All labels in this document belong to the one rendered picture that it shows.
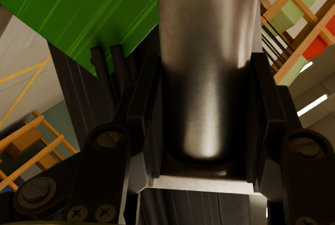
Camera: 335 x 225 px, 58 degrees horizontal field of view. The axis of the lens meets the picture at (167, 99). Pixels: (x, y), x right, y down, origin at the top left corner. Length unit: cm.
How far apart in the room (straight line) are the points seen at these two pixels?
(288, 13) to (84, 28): 322
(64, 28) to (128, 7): 5
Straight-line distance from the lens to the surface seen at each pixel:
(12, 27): 43
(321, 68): 963
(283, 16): 340
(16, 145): 637
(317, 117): 786
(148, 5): 22
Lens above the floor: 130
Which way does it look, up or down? 4 degrees up
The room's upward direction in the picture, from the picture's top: 136 degrees clockwise
